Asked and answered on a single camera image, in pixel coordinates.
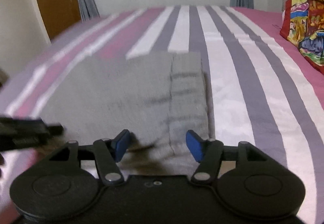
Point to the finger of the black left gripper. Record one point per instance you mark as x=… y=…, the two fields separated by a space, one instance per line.
x=19 y=134

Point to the pink striped bed sheet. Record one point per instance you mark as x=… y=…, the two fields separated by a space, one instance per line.
x=258 y=87

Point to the grey pants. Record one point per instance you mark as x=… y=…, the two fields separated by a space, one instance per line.
x=157 y=97

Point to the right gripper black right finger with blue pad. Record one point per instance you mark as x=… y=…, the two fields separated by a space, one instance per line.
x=210 y=154

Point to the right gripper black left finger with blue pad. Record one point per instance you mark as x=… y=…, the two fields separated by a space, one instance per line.
x=65 y=163

